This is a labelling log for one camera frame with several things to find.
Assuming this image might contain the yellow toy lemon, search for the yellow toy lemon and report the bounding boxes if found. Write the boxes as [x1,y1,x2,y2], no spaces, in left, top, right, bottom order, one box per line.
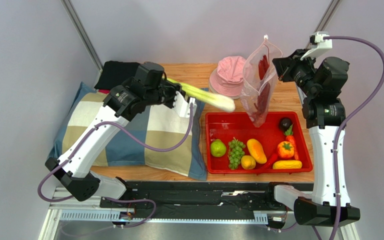
[240,155,256,170]

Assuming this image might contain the green toy apple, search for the green toy apple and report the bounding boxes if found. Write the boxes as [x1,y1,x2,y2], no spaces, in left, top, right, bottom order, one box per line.
[210,139,227,158]

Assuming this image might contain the green toy grapes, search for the green toy grapes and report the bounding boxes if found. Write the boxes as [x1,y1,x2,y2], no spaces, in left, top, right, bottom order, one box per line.
[228,137,246,170]

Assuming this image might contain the red plastic tray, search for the red plastic tray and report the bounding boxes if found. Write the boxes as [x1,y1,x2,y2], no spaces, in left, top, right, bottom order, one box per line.
[205,111,313,175]

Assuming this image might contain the yellow toy banana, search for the yellow toy banana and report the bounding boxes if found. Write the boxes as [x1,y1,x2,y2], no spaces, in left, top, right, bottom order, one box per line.
[272,160,303,170]

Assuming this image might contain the red toy lobster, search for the red toy lobster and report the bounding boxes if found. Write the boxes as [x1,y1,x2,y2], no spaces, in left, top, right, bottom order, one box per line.
[252,54,271,127]

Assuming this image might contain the dark purple toy fruit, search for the dark purple toy fruit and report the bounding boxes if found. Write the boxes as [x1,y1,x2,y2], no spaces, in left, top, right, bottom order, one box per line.
[278,117,294,132]

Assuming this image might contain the orange toy tomato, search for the orange toy tomato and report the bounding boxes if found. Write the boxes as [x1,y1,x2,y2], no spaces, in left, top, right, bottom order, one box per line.
[277,141,295,159]

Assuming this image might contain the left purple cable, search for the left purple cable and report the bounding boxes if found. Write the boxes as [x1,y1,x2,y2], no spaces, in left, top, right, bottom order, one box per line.
[37,102,195,229]

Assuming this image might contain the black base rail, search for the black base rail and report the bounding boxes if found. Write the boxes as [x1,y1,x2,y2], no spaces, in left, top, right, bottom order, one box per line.
[58,179,298,231]

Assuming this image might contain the toy celery stalk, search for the toy celery stalk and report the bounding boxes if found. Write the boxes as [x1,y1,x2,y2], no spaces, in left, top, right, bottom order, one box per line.
[167,78,236,113]

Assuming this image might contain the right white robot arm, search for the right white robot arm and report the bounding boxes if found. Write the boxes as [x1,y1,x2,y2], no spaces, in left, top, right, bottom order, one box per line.
[272,49,361,227]

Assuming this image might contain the orange toy mango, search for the orange toy mango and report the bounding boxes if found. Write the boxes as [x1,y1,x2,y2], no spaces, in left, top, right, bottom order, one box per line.
[246,138,268,164]

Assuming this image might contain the red toy chili pepper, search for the red toy chili pepper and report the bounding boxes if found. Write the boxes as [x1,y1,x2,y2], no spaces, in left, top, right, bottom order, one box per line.
[260,152,279,171]

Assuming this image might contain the clear zip top bag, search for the clear zip top bag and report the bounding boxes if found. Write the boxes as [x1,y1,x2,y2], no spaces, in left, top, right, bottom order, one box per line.
[239,34,283,128]

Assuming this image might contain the pink bucket hat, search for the pink bucket hat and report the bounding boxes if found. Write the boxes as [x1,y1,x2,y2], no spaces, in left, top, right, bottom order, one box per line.
[209,56,246,100]

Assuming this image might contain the plaid patchwork pillow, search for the plaid patchwork pillow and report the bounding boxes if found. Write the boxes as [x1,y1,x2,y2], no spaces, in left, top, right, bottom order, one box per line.
[48,83,208,181]

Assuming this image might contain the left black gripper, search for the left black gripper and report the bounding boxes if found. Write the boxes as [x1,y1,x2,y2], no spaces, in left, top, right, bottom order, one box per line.
[145,79,186,111]

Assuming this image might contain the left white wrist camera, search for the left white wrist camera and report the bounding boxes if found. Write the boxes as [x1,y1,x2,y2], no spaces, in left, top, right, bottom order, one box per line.
[173,91,197,118]

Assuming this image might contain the toy carrot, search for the toy carrot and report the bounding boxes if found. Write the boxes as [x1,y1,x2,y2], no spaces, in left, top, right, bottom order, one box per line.
[284,124,300,161]

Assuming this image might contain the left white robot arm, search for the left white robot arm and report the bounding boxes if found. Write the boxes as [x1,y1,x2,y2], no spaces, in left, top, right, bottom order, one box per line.
[45,62,196,202]

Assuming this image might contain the black folded cloth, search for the black folded cloth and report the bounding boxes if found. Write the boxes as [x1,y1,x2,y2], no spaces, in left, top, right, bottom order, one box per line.
[94,60,140,91]

